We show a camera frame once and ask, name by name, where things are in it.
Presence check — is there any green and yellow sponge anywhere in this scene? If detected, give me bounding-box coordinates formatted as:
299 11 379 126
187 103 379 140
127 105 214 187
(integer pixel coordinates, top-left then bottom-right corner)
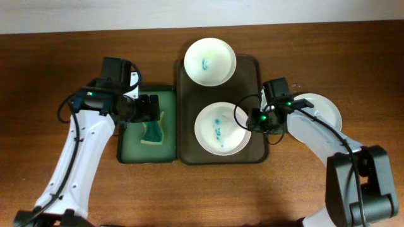
140 111 165 146

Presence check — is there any white plate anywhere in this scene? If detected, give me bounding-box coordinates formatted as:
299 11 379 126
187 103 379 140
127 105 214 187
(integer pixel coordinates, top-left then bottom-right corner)
184 38 237 86
288 93 342 143
194 102 251 156

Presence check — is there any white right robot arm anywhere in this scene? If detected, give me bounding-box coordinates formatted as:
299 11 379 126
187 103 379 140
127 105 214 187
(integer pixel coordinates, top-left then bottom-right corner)
246 99 398 226

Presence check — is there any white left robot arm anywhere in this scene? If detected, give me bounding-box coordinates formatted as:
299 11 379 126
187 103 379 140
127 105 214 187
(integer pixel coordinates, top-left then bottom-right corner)
13 86 160 226

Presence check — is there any brown serving tray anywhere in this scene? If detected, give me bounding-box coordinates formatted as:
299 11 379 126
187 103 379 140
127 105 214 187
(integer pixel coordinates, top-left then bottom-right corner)
175 55 270 165

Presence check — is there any black tray with soapy water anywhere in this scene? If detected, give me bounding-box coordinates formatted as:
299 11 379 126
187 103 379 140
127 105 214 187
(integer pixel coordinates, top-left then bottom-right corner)
117 85 177 164

